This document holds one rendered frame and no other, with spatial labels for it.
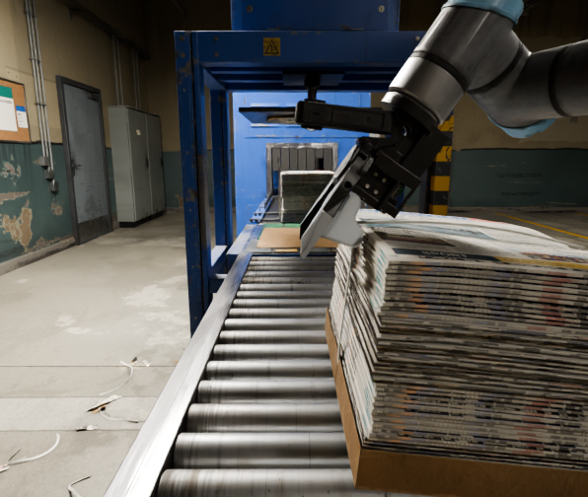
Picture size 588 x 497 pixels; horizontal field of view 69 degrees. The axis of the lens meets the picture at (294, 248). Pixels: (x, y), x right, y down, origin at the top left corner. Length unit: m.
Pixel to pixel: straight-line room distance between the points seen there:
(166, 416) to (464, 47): 0.57
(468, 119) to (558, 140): 1.94
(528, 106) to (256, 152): 3.40
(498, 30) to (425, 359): 0.35
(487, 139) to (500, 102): 9.26
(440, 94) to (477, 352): 0.27
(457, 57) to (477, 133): 9.24
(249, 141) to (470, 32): 3.41
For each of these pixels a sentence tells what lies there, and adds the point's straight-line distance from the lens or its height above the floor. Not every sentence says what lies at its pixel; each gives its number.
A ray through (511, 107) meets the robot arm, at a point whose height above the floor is 1.19.
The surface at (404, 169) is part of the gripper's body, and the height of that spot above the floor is 1.13.
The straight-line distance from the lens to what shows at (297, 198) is 2.27.
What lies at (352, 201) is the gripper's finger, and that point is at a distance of 0.49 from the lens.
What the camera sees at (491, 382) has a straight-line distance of 0.43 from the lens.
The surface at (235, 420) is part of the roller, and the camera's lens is 0.62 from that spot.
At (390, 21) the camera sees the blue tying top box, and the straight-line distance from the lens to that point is 1.75.
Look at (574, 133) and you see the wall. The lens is 10.68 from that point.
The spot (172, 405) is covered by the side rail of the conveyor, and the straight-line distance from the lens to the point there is 0.66.
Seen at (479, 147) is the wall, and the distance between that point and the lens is 9.78.
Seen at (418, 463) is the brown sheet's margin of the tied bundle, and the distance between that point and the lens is 0.45.
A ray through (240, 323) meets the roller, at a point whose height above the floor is 0.80.
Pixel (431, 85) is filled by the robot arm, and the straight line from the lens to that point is 0.51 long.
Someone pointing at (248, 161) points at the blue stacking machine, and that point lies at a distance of 3.87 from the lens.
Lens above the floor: 1.14
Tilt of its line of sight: 12 degrees down
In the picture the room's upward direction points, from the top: straight up
